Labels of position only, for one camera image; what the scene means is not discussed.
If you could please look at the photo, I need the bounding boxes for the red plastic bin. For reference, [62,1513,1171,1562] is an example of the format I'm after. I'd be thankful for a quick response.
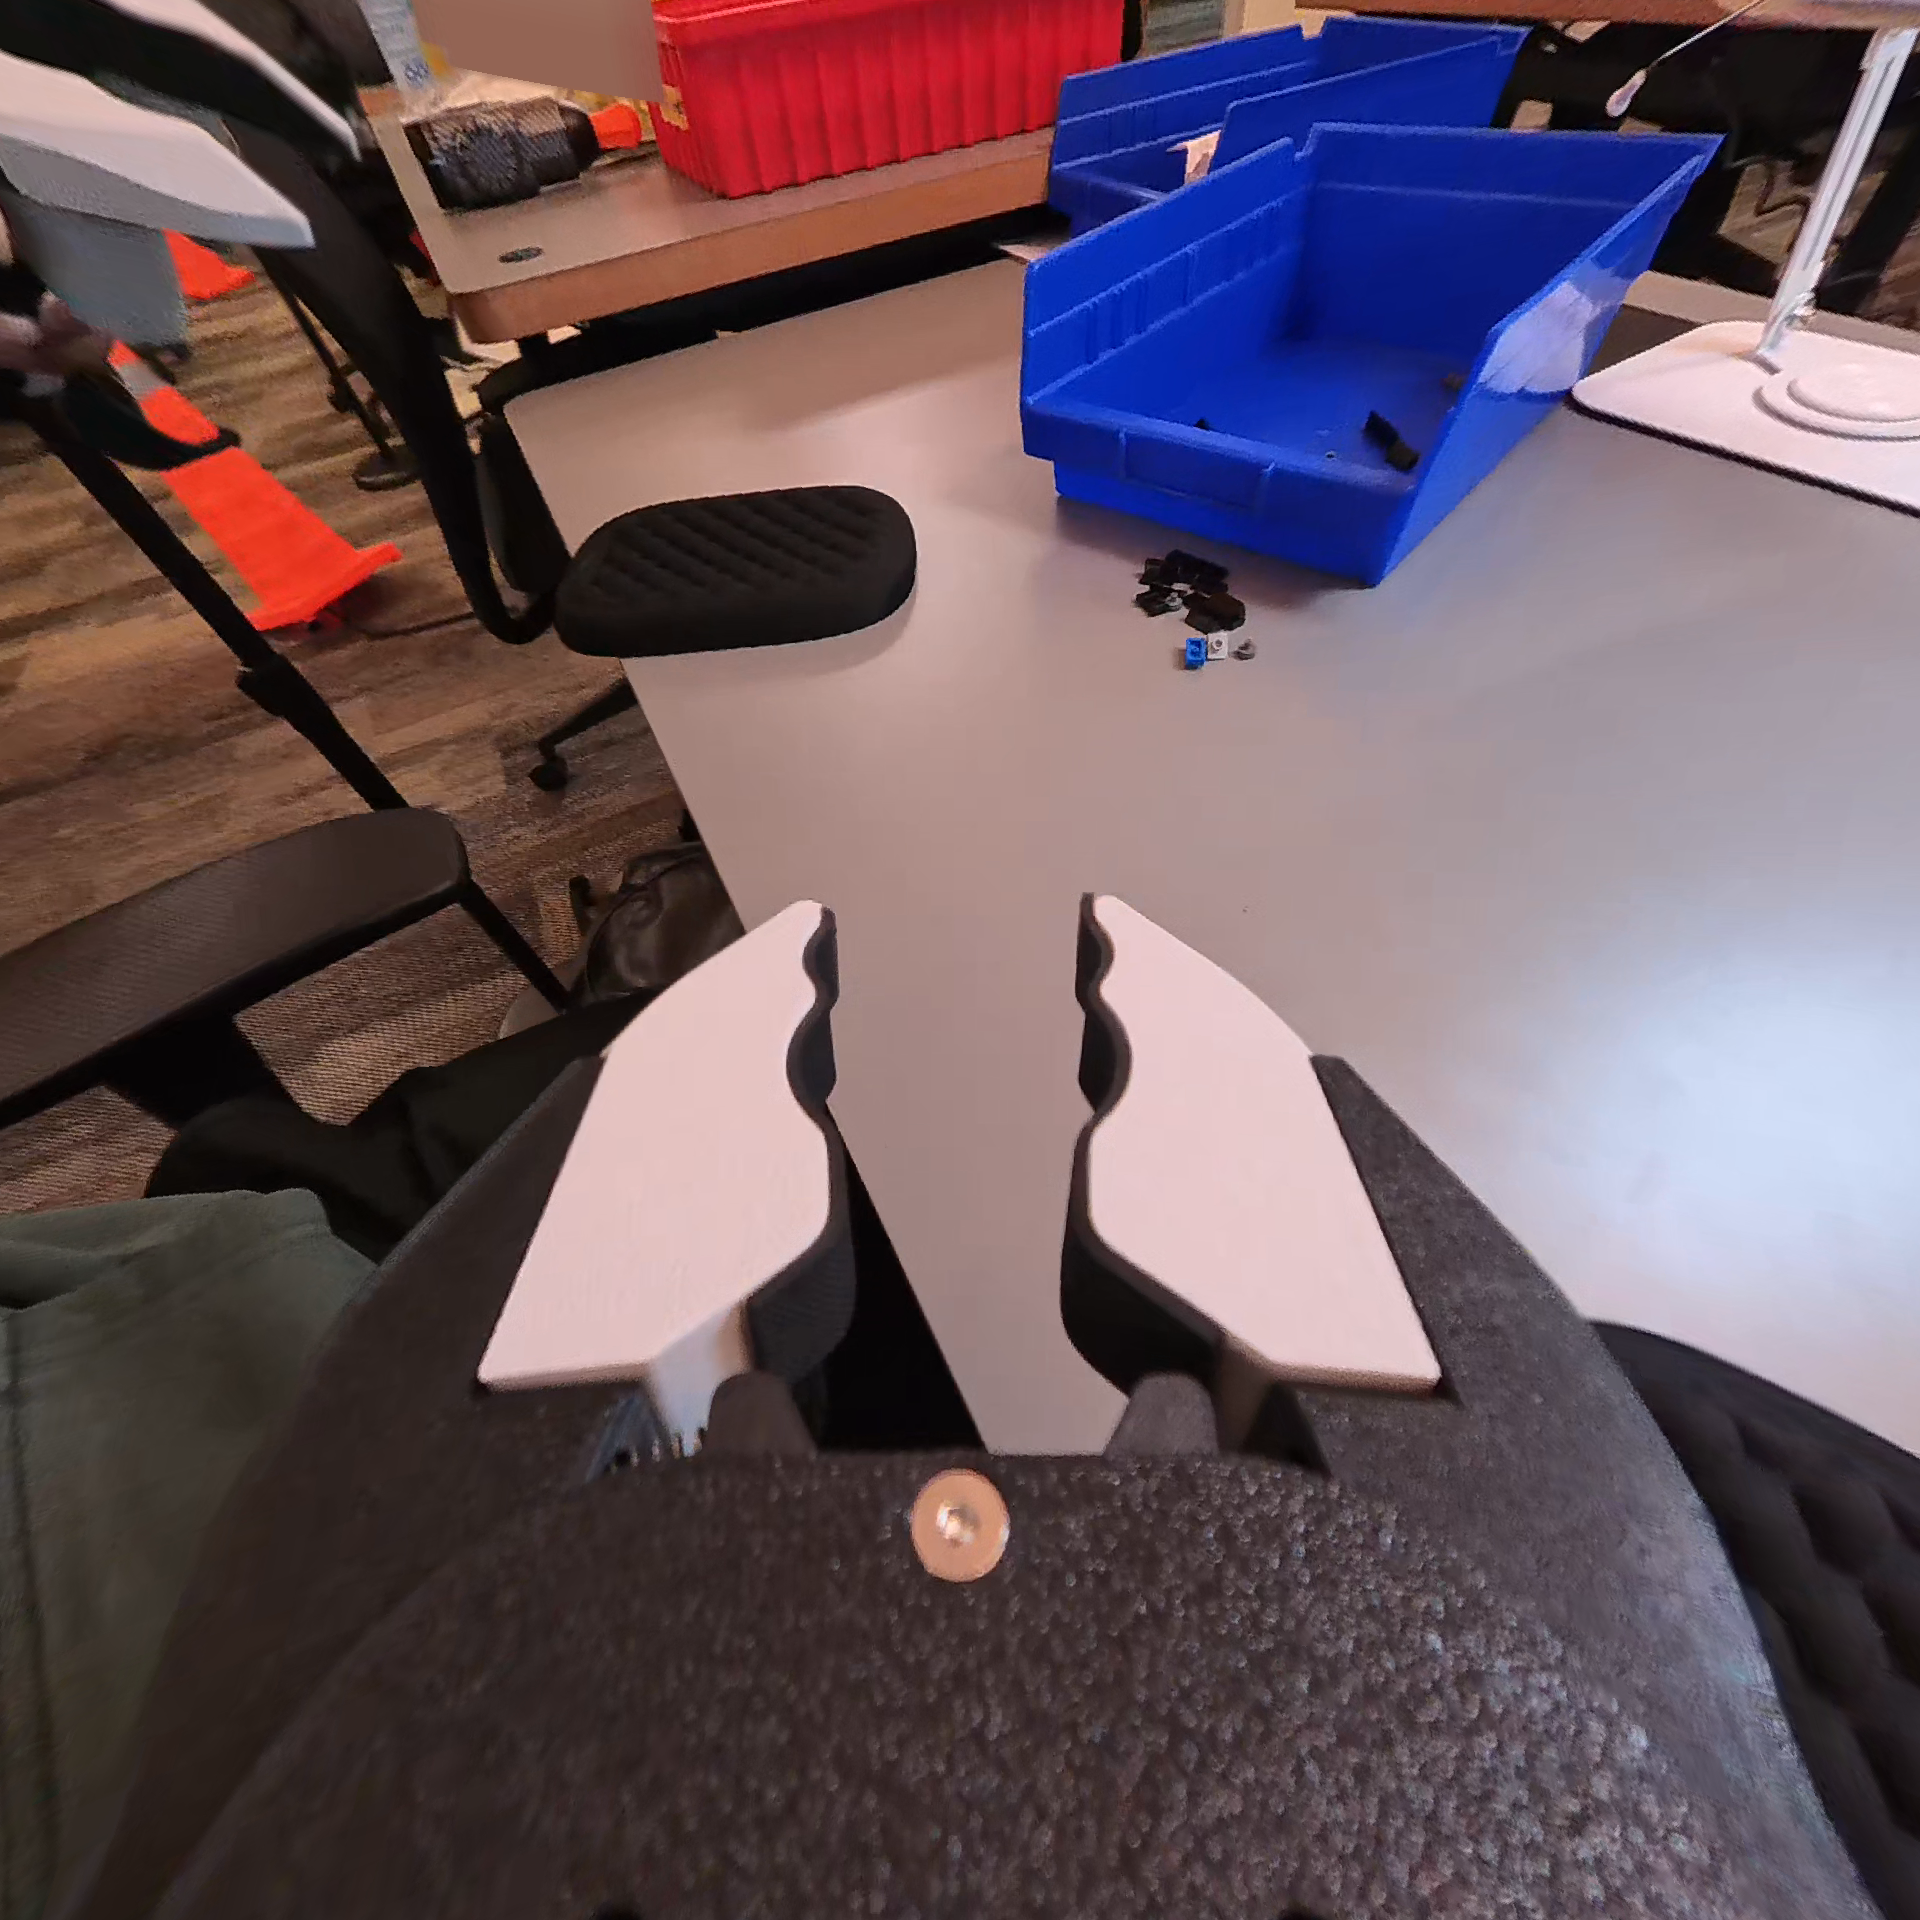
[651,0,1129,202]

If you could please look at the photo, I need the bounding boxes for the pile of lego pieces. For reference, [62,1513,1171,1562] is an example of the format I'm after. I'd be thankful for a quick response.
[1130,546,1258,672]

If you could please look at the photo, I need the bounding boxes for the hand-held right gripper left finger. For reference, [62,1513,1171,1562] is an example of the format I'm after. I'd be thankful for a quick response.
[478,898,859,1450]

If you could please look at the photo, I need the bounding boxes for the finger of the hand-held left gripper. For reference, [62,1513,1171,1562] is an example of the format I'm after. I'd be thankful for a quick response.
[0,0,365,159]
[0,54,320,251]

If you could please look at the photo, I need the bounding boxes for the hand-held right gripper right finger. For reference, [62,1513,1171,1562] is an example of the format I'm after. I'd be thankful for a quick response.
[1059,889,1451,1450]

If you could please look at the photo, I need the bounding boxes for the person's left hand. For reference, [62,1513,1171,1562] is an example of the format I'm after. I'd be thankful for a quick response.
[0,303,115,387]

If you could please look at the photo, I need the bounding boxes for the white book stand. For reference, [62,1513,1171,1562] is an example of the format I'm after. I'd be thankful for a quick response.
[1571,16,1920,530]

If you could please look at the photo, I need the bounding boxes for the white cord with plug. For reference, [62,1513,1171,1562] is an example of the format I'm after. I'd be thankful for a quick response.
[1607,0,1771,127]

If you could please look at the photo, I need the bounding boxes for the small lego bricks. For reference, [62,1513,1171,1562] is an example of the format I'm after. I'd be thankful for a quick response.
[1186,398,1431,475]

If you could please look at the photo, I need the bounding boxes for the neighbouring wooden desk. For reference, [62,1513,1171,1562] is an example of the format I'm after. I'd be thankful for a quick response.
[375,91,1057,342]

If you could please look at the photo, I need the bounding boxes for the blue plastic bin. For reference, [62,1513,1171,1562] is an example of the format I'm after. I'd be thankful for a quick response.
[1051,16,1531,227]
[1016,122,1729,590]

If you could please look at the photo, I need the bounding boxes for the black mesh office chair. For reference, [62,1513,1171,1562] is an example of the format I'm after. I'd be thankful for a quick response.
[0,152,648,1128]

